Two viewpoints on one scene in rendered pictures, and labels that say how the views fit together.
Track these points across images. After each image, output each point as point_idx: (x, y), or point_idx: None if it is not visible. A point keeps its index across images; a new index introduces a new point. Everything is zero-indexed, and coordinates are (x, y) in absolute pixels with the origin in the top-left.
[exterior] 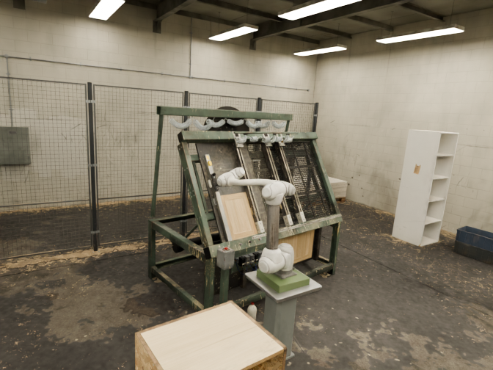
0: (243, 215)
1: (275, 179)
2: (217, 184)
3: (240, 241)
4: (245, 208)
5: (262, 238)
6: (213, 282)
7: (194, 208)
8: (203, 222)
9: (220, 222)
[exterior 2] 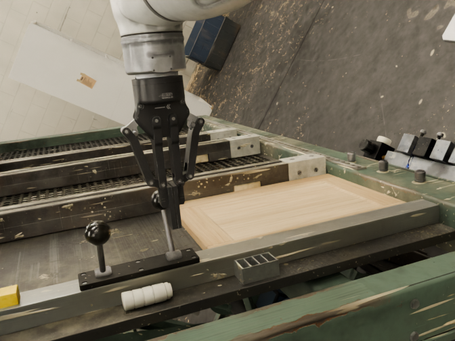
0: (277, 199)
1: (110, 160)
2: (172, 206)
3: (404, 183)
4: (241, 199)
5: (343, 159)
6: None
7: None
8: (439, 273)
9: (361, 245)
